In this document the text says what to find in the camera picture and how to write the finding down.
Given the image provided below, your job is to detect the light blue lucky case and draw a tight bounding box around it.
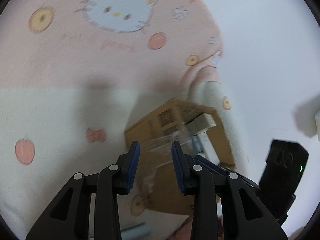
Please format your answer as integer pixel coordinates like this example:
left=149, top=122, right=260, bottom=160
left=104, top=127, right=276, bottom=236
left=121, top=223, right=152, bottom=240

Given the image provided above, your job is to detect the brown cardboard box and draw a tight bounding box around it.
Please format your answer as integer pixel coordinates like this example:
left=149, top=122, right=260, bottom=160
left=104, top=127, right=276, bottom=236
left=124, top=98, right=237, bottom=216

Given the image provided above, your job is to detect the blue white booklet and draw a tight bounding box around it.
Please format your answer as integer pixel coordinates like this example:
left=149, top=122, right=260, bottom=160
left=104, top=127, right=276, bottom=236
left=192, top=132, right=220, bottom=165

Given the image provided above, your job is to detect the white green carton box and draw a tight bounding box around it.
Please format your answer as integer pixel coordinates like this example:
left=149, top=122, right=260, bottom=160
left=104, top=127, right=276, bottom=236
left=186, top=113, right=216, bottom=136

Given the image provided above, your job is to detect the pink cartoon bed sheet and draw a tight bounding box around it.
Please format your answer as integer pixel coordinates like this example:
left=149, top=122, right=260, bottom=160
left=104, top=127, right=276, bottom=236
left=1, top=0, right=248, bottom=239

